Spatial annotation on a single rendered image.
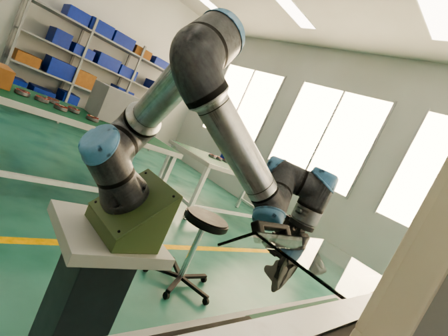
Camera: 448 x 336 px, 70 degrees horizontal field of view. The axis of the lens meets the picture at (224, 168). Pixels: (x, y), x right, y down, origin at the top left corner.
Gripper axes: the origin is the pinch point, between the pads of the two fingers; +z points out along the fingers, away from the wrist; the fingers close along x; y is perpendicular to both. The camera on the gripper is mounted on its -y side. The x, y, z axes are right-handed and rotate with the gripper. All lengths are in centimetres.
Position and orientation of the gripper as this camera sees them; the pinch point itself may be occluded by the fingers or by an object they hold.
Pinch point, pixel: (277, 289)
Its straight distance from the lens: 95.7
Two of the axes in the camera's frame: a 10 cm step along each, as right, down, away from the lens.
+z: -4.1, 9.0, 1.1
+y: -6.3, -3.7, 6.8
